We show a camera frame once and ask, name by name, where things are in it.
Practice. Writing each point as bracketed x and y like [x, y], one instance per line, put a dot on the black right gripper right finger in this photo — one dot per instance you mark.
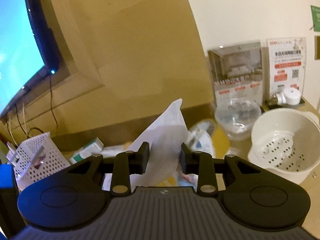
[201, 164]

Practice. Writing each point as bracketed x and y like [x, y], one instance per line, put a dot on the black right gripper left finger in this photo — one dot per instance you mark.
[127, 164]

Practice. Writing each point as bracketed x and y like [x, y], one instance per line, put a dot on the white printed plastic bag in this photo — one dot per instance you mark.
[165, 137]

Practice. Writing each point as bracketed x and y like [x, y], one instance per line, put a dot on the green white small box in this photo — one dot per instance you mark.
[95, 146]

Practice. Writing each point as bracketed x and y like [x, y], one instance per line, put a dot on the clear plastic bowl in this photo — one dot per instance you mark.
[237, 117]

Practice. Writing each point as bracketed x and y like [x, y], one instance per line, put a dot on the white power adapter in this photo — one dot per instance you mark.
[12, 156]

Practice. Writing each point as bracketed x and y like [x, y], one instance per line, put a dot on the white perforated plastic basket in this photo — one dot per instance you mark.
[39, 158]

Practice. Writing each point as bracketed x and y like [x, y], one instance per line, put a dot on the white perforated steamer pot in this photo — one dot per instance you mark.
[286, 142]

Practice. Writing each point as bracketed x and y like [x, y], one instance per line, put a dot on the grey hotel acrylic sign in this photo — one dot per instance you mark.
[237, 72]

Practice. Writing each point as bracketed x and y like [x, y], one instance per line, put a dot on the white round plug device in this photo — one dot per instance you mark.
[289, 96]

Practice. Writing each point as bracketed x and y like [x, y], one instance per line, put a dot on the white orange acrylic sign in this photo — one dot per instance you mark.
[287, 63]

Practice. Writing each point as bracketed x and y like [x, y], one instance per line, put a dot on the wall-mounted television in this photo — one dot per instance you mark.
[29, 51]

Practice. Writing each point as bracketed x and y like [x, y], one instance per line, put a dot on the brass wall switch plate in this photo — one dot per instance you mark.
[317, 47]

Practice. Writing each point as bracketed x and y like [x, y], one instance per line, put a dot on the green wall sticker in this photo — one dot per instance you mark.
[315, 11]

